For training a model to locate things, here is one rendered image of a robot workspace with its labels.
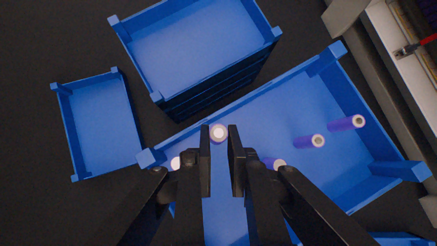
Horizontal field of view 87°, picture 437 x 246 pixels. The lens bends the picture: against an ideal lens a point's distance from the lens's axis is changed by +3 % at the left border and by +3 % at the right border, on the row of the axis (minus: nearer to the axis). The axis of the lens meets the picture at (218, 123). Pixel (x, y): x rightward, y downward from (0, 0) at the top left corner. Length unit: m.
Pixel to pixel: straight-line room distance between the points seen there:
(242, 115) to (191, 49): 0.26
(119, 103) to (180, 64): 0.34
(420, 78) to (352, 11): 0.27
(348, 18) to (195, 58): 0.53
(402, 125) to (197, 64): 0.69
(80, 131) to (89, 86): 0.15
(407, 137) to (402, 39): 0.31
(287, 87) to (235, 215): 0.21
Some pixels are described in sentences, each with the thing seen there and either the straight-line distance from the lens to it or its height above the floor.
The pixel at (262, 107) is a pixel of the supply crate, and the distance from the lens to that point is 0.37.
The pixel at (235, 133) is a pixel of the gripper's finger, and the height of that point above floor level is 0.57.
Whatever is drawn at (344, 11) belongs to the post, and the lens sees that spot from 0.90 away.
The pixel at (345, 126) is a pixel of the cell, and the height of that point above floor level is 0.45.
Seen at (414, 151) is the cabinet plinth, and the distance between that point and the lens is 0.97.
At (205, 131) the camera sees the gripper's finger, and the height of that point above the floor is 0.57.
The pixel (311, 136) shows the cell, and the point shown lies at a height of 0.47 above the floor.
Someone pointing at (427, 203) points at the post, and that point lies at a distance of 1.01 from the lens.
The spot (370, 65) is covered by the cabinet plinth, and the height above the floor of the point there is 0.05.
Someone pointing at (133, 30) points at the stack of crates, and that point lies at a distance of 0.60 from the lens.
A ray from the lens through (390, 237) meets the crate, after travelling 0.92.
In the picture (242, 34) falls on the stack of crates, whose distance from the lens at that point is 0.59.
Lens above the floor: 0.75
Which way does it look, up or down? 82 degrees down
